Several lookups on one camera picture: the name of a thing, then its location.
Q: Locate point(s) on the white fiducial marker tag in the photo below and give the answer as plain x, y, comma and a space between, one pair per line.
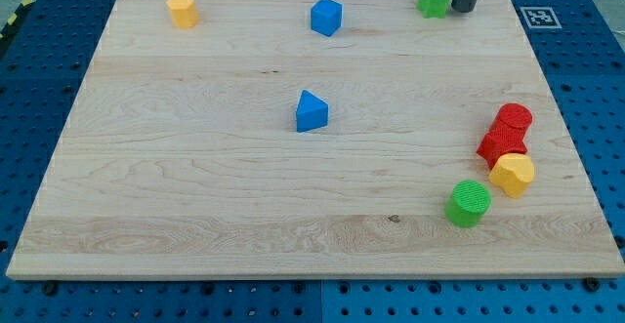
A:
540, 18

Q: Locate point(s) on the blue triangle block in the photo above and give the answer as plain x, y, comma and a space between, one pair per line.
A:
311, 113

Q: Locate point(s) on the blue cube block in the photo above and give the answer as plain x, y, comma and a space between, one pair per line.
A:
326, 17

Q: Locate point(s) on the green star block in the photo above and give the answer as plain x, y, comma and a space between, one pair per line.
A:
433, 8

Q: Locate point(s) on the yellow hexagon block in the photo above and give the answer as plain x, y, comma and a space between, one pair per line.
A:
183, 13

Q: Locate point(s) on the black yellow hazard tape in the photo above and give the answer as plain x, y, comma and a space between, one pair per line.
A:
16, 19

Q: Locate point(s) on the yellow heart block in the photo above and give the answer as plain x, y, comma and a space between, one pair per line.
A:
513, 173

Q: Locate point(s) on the red cylinder block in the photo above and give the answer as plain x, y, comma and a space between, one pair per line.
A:
512, 120

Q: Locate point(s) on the green cylinder block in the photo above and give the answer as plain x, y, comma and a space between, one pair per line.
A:
468, 203

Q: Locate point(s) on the light wooden board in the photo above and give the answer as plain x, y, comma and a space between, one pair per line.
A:
180, 158

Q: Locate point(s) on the red star block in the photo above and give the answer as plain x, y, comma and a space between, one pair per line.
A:
497, 143

